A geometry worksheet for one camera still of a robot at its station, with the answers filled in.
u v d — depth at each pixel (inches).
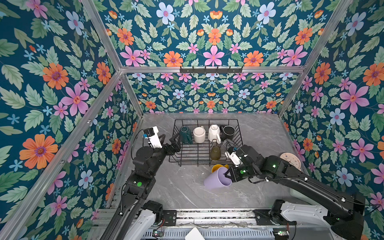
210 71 36.7
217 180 24.3
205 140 39.9
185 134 36.7
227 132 36.7
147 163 19.0
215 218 29.5
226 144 36.3
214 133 36.7
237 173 23.8
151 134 22.6
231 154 25.1
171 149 23.5
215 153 34.0
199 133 37.8
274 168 18.8
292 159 35.8
